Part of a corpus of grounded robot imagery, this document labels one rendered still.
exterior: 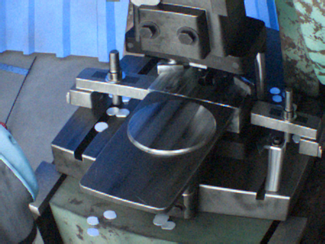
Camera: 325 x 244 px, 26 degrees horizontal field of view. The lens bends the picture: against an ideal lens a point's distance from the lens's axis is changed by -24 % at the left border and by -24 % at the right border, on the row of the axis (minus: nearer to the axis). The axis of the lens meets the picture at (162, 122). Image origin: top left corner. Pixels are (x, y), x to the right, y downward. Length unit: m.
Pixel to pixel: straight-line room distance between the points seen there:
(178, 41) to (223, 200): 0.26
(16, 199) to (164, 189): 0.44
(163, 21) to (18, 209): 0.51
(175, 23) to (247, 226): 0.34
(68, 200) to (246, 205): 0.31
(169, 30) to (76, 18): 1.75
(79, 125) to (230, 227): 0.33
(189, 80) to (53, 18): 1.68
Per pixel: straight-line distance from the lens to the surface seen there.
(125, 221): 1.29
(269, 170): 1.20
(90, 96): 1.43
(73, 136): 1.38
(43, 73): 2.97
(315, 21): 0.75
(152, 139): 1.22
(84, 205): 1.32
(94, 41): 2.91
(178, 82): 1.34
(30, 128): 2.67
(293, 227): 1.24
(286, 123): 1.29
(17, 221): 0.75
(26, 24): 3.04
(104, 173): 1.17
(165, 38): 1.18
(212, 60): 1.22
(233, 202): 1.26
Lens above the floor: 1.50
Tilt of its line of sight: 35 degrees down
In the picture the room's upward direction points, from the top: 5 degrees counter-clockwise
